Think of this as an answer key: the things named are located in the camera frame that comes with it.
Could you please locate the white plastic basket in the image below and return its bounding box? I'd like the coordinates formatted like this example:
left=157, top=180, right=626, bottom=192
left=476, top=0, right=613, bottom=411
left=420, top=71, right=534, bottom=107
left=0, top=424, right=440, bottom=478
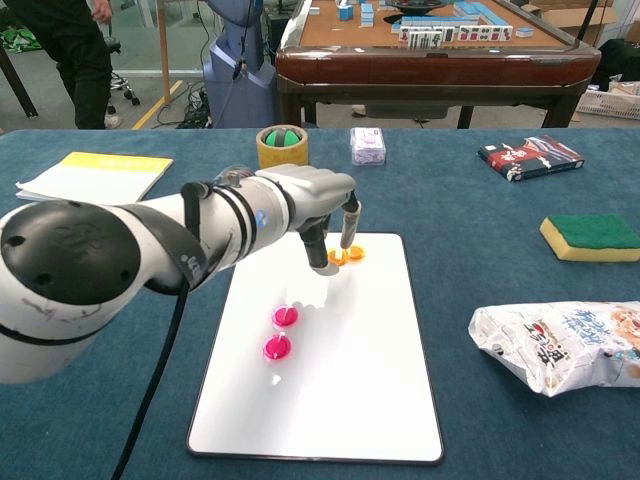
left=577, top=88, right=640, bottom=121

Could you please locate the green and yellow sponge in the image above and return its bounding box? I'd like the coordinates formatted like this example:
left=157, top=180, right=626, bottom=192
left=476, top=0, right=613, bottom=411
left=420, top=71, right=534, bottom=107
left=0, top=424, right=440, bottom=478
left=539, top=213, right=640, bottom=263

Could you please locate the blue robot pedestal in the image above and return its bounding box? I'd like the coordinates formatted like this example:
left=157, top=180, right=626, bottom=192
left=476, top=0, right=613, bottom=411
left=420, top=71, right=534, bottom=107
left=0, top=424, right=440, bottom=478
left=202, top=0, right=279, bottom=130

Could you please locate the person in black clothes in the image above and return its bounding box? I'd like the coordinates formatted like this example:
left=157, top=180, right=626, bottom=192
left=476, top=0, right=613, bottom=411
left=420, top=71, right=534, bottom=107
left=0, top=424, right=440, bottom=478
left=9, top=0, right=124, bottom=131

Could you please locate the yellow and white notebook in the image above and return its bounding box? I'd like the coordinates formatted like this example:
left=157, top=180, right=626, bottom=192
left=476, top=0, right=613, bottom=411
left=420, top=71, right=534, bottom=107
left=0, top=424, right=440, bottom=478
left=14, top=151, right=175, bottom=206

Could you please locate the dark round table tray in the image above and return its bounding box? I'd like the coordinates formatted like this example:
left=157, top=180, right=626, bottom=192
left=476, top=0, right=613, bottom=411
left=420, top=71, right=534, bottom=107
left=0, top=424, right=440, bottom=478
left=384, top=0, right=449, bottom=15

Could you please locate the black rolling stool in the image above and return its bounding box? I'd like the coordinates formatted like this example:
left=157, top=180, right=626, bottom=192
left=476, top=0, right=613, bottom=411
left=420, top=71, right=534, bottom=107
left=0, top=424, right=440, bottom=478
left=106, top=38, right=141, bottom=116

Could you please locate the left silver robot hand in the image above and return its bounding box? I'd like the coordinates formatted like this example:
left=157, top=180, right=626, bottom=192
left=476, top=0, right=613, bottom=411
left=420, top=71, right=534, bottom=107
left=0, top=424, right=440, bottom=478
left=254, top=163, right=362, bottom=276

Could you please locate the green and black ball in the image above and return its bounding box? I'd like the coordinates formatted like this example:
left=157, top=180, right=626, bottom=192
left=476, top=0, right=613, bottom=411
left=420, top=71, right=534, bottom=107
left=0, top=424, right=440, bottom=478
left=263, top=127, right=303, bottom=148

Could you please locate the tan packing tape roll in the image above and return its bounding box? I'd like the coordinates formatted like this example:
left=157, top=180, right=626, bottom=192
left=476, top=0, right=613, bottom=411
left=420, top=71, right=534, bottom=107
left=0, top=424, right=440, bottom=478
left=255, top=124, right=311, bottom=171

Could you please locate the wooden pole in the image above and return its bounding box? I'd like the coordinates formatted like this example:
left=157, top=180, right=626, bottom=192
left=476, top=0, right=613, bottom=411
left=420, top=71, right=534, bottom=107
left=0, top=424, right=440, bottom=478
left=156, top=0, right=174, bottom=105

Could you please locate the white snack bag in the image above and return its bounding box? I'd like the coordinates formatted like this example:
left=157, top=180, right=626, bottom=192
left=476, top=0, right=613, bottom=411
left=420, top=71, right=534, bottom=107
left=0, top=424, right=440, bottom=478
left=467, top=299, right=640, bottom=399

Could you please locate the brown mahjong table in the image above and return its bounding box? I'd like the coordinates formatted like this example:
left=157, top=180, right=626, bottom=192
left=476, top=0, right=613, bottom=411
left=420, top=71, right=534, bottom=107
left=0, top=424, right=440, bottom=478
left=274, top=0, right=603, bottom=130

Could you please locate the dark patterned card box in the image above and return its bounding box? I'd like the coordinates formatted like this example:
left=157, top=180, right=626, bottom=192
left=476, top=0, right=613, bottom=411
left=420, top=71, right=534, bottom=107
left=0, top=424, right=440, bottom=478
left=477, top=135, right=586, bottom=183

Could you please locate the pink round magnet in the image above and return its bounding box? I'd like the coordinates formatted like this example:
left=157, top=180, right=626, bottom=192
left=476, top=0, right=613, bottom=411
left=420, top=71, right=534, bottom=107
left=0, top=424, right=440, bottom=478
left=271, top=305, right=300, bottom=330
left=262, top=335, right=293, bottom=362

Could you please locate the black cable bundle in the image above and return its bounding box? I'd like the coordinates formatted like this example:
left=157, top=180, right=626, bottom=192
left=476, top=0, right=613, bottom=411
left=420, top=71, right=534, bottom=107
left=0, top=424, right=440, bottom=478
left=157, top=82, right=214, bottom=130

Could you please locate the blue felt table cloth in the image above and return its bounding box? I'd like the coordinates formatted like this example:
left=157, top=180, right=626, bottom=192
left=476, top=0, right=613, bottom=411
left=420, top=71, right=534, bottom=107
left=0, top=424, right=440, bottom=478
left=0, top=127, right=640, bottom=480

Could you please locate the black bag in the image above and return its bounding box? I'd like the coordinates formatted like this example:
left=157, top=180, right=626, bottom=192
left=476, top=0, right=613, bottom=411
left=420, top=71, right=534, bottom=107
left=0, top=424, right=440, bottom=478
left=594, top=38, right=640, bottom=94

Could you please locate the black tripod stand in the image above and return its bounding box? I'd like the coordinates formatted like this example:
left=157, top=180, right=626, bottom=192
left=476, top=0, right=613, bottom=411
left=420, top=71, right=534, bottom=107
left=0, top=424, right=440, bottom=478
left=575, top=0, right=600, bottom=51

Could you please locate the white rectangular board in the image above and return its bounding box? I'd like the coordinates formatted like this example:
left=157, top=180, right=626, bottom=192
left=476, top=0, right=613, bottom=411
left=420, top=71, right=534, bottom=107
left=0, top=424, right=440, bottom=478
left=187, top=230, right=445, bottom=466

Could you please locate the long blue-backed tile row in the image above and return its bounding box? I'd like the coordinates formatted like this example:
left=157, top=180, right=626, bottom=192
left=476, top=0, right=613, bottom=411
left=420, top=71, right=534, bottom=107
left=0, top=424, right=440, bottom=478
left=452, top=0, right=504, bottom=26

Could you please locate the white-faced mahjong tile row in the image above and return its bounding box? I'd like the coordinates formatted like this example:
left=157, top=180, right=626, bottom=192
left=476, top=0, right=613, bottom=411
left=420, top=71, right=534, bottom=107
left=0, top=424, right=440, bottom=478
left=398, top=23, right=515, bottom=50

